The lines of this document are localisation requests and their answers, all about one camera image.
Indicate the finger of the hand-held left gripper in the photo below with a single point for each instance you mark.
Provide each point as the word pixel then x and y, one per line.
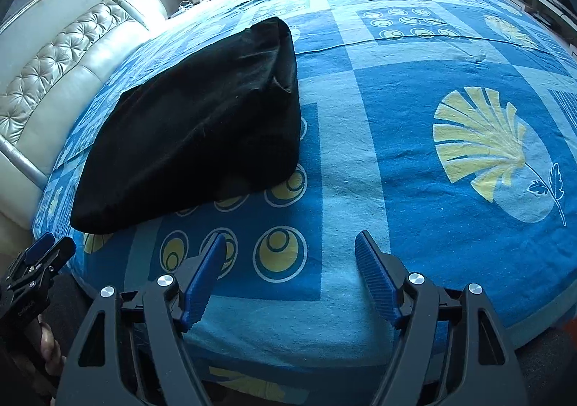
pixel 38 246
pixel 61 252

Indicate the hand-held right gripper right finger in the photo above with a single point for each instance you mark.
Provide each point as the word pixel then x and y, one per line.
pixel 376 275

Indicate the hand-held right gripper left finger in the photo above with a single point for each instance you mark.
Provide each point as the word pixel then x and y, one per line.
pixel 206 282

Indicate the black pants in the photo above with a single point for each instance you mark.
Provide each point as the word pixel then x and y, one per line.
pixel 180 131

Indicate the person's left hand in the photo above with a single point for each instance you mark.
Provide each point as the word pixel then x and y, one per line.
pixel 49 347

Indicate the cream tufted leather headboard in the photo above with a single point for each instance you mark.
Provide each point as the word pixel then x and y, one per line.
pixel 67 72

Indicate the blue patterned bed sheet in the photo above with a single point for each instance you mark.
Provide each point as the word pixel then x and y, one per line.
pixel 405 81

